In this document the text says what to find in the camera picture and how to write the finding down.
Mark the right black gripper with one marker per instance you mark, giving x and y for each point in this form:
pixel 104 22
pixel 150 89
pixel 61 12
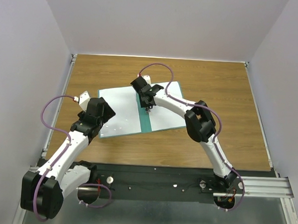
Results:
pixel 143 104

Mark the left table edge rail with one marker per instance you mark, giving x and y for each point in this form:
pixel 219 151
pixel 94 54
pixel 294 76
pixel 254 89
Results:
pixel 58 106

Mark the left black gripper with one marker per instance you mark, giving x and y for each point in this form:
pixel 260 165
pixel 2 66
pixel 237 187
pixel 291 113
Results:
pixel 108 113

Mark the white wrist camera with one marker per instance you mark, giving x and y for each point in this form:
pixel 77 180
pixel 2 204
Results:
pixel 82 100
pixel 147 78

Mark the table edge rail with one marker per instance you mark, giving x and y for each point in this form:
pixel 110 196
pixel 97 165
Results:
pixel 246 65
pixel 58 106

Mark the metal folder clip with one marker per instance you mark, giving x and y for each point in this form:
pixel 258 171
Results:
pixel 148 110

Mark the teal paper folder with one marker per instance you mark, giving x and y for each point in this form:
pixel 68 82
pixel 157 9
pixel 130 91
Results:
pixel 144 118

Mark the metal sheet front panel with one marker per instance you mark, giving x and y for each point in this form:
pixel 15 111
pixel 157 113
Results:
pixel 251 211

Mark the right table edge rail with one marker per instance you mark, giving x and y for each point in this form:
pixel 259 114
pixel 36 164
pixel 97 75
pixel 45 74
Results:
pixel 246 65

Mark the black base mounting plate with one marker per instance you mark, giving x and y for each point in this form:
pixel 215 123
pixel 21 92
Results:
pixel 133 182

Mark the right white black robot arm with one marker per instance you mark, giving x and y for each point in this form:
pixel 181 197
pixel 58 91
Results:
pixel 200 126

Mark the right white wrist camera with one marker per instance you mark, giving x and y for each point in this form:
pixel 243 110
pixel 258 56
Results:
pixel 147 78

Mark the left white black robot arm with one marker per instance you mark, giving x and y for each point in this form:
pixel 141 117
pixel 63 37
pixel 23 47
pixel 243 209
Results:
pixel 44 190

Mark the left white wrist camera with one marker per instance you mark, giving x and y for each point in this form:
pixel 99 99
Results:
pixel 82 100

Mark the white paper sheet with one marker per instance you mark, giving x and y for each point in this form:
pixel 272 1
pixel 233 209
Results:
pixel 164 119
pixel 124 103

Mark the aluminium extrusion rail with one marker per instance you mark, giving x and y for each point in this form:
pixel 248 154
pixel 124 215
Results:
pixel 248 186

